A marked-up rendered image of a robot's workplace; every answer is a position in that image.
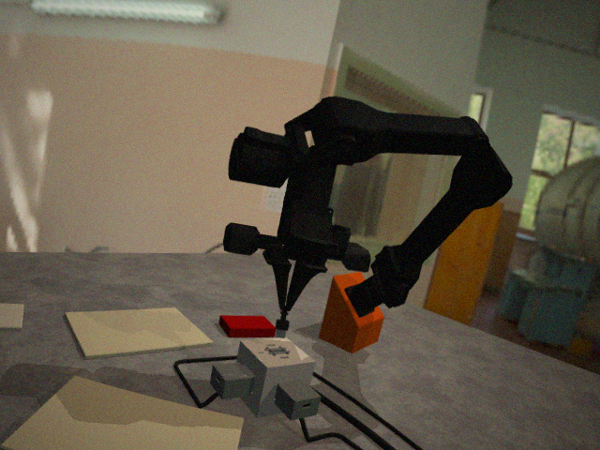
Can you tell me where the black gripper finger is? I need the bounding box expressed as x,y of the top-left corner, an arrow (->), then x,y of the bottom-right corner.
262,251 -> 292,310
286,260 -> 328,311

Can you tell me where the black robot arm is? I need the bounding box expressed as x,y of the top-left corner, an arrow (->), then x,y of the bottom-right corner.
228,96 -> 513,318

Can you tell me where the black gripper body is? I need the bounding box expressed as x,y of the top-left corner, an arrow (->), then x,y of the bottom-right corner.
223,189 -> 371,272

